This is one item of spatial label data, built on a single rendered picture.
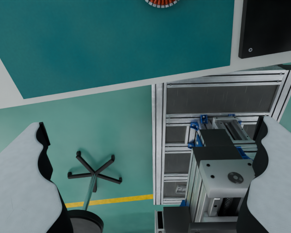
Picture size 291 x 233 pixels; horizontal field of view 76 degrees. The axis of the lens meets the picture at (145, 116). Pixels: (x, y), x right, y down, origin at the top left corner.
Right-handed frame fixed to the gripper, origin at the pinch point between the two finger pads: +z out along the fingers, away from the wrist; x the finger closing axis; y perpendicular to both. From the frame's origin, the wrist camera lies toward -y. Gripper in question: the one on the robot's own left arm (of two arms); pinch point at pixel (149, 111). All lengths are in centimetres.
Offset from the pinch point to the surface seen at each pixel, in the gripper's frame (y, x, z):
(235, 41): 4.0, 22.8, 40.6
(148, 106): 64, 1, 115
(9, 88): 15, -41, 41
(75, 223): 124, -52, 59
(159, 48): 5.0, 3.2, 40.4
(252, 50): 5.9, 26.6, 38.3
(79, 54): 5.9, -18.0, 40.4
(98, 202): 185, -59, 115
